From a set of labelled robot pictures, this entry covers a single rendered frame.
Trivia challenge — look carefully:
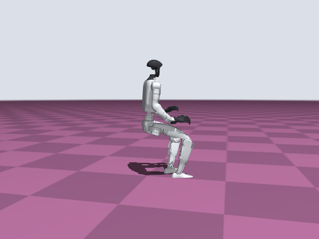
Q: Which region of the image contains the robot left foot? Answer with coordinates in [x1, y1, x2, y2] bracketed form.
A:
[164, 167, 177, 174]

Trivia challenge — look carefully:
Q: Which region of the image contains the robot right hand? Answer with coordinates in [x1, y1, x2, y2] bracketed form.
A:
[170, 115, 190, 124]

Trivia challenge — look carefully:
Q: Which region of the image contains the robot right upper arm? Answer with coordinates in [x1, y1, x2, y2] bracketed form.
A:
[151, 82, 161, 112]

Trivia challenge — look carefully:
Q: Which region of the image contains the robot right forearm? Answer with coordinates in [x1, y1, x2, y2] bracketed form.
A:
[155, 104, 175, 124]

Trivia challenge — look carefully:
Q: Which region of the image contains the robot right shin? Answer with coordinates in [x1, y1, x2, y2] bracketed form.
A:
[177, 139, 194, 175]

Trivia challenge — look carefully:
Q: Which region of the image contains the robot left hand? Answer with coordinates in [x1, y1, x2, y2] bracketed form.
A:
[165, 106, 179, 113]

